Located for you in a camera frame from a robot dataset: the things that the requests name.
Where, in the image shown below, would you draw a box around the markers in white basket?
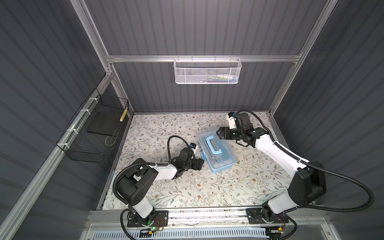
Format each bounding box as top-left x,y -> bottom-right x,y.
197,74 -> 238,84

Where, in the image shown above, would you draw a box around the clear tool box lid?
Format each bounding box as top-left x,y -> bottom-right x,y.
197,127 -> 236,169

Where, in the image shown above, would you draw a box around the black corrugated cable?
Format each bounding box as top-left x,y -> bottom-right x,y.
112,135 -> 191,205
236,109 -> 375,213

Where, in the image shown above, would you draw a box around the right black corrugated cable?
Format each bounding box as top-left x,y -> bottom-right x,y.
236,109 -> 375,213

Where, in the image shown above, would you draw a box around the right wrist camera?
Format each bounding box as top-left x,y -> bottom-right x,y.
226,112 -> 237,129

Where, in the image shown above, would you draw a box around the black wire mesh basket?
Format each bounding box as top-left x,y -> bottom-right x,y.
57,90 -> 130,164

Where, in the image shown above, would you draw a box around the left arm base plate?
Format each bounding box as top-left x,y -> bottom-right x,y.
127,210 -> 169,228

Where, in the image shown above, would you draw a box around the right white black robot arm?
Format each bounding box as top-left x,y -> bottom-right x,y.
217,110 -> 327,223

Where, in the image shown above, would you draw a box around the white slotted cable duct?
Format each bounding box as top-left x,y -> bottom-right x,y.
91,227 -> 271,240

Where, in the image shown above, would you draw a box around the blue plastic tool box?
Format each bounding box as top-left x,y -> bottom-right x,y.
197,127 -> 237,174

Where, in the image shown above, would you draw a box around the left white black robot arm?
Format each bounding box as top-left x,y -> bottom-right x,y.
113,148 -> 205,225

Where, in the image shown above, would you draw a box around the black foam pad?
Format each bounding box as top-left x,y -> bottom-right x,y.
87,112 -> 123,137

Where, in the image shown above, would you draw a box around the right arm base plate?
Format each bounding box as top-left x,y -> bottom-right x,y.
246,208 -> 289,225

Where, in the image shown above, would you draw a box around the left black corrugated cable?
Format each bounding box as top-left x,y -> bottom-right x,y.
112,135 -> 191,205

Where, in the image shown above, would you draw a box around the white wire mesh basket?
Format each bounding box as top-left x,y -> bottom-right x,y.
173,58 -> 242,85

